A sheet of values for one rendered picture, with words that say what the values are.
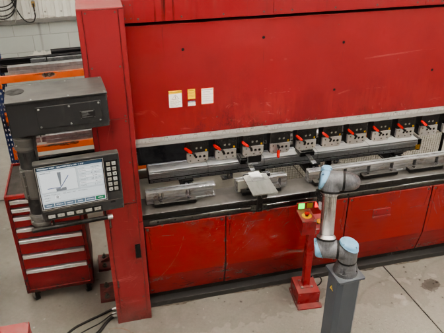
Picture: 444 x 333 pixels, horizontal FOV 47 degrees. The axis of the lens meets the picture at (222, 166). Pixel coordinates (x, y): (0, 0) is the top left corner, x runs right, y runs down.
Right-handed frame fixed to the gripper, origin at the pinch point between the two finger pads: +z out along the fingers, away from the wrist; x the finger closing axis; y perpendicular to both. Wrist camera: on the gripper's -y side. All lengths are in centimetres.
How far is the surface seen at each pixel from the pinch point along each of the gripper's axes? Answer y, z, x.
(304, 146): 31.7, -34.0, 6.2
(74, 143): 166, 31, 187
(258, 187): 12.6, -15.2, 44.4
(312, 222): -5.6, 6.8, 7.9
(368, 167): 38, -5, -51
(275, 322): -28, 82, 35
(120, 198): -31, -50, 137
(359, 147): 63, -8, -52
